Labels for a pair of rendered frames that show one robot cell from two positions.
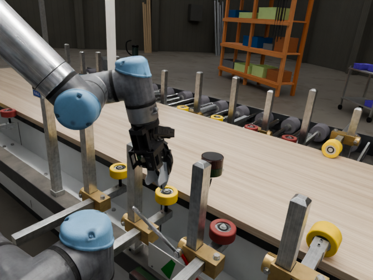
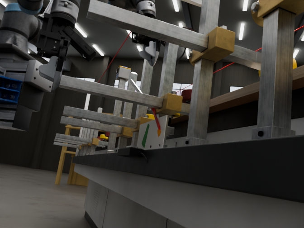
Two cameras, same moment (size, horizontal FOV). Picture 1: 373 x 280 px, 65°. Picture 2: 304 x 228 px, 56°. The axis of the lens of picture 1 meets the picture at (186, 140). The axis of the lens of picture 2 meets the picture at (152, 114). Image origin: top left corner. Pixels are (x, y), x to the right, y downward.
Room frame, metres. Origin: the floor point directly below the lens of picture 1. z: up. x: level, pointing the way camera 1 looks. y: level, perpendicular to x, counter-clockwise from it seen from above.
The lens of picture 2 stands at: (-0.10, -0.53, 0.63)
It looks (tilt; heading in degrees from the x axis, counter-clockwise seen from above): 12 degrees up; 35
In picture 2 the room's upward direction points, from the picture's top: 8 degrees clockwise
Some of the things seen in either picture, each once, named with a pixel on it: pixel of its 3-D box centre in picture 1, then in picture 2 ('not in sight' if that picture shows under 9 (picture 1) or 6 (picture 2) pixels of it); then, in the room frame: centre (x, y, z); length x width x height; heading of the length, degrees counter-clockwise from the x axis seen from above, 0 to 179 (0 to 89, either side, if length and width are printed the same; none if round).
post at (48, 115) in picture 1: (52, 148); (116, 116); (1.13, 0.57, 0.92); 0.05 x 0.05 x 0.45; 53
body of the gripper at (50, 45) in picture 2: not in sight; (56, 38); (0.35, 0.14, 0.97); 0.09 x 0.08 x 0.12; 143
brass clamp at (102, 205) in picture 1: (94, 198); (125, 131); (0.96, 0.34, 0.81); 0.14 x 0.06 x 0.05; 53
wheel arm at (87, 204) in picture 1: (77, 210); (108, 128); (0.88, 0.38, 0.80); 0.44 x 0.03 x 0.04; 143
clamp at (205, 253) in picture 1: (200, 254); (166, 106); (0.66, -0.06, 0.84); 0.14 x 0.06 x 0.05; 53
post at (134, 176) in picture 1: (135, 208); (141, 111); (0.82, 0.16, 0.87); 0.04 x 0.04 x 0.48; 53
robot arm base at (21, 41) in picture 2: not in sight; (11, 44); (0.49, 0.66, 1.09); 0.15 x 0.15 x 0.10
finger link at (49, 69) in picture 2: not in sight; (49, 71); (0.35, 0.13, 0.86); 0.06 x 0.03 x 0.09; 143
